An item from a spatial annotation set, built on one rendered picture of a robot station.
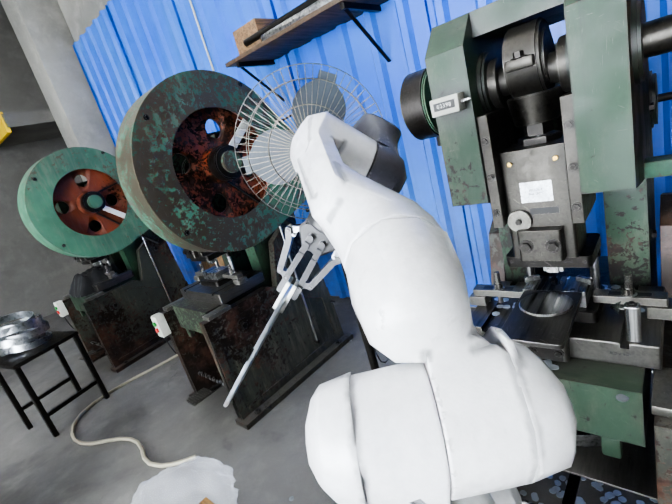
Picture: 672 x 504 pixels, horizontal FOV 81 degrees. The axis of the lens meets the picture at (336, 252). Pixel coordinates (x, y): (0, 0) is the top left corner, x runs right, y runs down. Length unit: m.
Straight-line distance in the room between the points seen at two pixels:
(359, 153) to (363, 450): 0.40
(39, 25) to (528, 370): 5.81
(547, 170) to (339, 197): 0.71
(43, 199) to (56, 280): 3.75
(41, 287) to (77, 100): 2.78
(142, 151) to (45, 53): 4.09
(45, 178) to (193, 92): 1.74
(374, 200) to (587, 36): 0.66
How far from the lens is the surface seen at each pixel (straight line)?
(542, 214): 1.09
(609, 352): 1.15
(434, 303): 0.31
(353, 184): 0.42
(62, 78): 5.74
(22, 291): 6.98
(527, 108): 1.07
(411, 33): 2.49
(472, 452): 0.33
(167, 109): 1.85
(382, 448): 0.32
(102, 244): 3.48
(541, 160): 1.05
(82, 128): 5.62
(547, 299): 1.15
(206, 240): 1.83
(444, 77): 1.05
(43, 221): 3.38
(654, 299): 1.22
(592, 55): 0.97
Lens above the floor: 1.32
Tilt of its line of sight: 16 degrees down
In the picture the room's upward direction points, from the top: 16 degrees counter-clockwise
